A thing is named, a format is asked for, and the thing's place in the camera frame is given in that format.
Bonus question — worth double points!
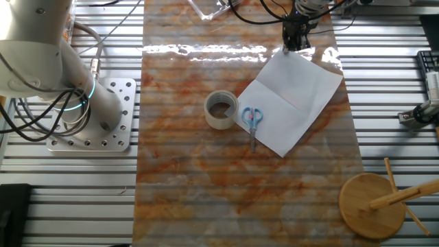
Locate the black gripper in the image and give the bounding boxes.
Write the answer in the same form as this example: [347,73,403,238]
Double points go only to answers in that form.
[281,13,320,54]

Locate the white paper sheet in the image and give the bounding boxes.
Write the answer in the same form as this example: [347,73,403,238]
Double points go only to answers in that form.
[233,49,344,158]

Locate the clear plastic long box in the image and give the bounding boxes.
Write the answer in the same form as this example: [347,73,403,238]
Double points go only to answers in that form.
[187,0,245,21]

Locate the clear packing tape roll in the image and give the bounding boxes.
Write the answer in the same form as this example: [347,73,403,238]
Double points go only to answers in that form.
[203,89,240,130]

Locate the black keyboard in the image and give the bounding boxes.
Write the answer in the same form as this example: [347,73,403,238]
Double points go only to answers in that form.
[416,50,439,75]

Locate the grey metal clamp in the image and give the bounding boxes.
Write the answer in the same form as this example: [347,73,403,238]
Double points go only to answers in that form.
[397,101,439,130]

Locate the orange marble pattern mat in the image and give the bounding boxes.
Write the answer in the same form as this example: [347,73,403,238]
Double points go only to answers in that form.
[132,0,378,247]

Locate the wooden mug tree stand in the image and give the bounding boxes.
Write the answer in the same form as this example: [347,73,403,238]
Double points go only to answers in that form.
[338,157,439,240]

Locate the black box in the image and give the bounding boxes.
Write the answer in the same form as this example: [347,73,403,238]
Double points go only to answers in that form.
[0,183,32,247]

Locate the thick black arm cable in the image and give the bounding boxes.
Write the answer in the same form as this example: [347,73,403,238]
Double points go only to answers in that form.
[259,0,296,22]
[228,0,349,25]

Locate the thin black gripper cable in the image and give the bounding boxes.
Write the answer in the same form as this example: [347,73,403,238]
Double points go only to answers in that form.
[310,15,358,35]

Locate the blue handled scissors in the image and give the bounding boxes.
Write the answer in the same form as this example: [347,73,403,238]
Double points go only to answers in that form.
[241,106,264,154]

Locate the ribbed silver camera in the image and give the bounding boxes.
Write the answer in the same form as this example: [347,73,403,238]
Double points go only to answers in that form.
[425,71,439,107]

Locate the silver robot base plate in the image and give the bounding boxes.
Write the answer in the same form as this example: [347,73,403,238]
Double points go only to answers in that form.
[46,77,137,152]

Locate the thin grey cable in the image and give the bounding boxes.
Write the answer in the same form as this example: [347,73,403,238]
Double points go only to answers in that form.
[78,0,143,56]

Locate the grey hose with metal connector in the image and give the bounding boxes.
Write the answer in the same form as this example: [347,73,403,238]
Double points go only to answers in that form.
[73,21,104,80]

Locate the black base cable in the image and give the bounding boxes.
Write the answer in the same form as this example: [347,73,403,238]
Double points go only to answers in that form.
[0,87,88,137]
[0,51,92,142]

